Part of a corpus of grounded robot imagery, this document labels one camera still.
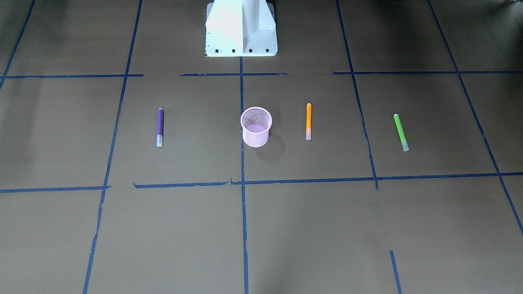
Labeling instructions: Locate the orange marker pen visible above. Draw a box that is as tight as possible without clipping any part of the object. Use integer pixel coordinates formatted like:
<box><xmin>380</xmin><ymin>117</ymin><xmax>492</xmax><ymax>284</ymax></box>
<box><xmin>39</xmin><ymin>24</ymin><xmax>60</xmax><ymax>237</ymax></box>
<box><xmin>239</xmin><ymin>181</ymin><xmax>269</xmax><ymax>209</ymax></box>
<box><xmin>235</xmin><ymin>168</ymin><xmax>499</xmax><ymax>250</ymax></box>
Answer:
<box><xmin>306</xmin><ymin>103</ymin><xmax>312</xmax><ymax>141</ymax></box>

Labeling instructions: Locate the purple marker pen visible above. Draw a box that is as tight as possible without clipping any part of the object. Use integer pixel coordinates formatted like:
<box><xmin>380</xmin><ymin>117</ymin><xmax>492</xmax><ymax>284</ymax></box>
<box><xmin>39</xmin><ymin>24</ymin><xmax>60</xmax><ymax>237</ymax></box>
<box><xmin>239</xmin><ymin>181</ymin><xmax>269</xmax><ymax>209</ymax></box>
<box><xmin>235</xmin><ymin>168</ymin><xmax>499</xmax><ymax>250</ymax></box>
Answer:
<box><xmin>156</xmin><ymin>108</ymin><xmax>165</xmax><ymax>148</ymax></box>

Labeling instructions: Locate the green marker pen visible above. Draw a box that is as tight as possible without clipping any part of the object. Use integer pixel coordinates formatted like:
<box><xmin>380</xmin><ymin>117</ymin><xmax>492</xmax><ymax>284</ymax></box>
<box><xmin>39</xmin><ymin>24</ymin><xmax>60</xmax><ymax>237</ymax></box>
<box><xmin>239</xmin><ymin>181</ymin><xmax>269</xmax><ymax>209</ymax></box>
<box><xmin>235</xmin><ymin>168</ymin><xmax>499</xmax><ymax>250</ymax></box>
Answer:
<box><xmin>393</xmin><ymin>113</ymin><xmax>409</xmax><ymax>152</ymax></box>

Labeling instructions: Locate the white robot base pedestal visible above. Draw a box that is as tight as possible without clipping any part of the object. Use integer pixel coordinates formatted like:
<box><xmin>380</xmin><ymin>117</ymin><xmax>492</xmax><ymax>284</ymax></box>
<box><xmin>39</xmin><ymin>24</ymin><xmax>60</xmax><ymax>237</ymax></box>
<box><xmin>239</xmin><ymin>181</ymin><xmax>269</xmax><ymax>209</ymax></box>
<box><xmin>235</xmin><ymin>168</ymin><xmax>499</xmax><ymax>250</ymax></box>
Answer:
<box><xmin>204</xmin><ymin>0</ymin><xmax>278</xmax><ymax>57</ymax></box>

